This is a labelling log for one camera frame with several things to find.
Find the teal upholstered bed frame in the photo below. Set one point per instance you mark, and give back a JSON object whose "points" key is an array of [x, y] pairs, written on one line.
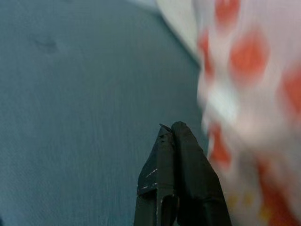
{"points": [[70, 117]]}

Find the pink patterned pillow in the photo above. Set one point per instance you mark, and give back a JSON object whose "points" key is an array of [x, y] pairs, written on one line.
{"points": [[247, 58]]}

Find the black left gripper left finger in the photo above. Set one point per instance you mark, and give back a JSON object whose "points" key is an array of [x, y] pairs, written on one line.
{"points": [[160, 169]]}

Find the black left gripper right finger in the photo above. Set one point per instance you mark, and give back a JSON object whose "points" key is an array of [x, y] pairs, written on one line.
{"points": [[197, 183]]}

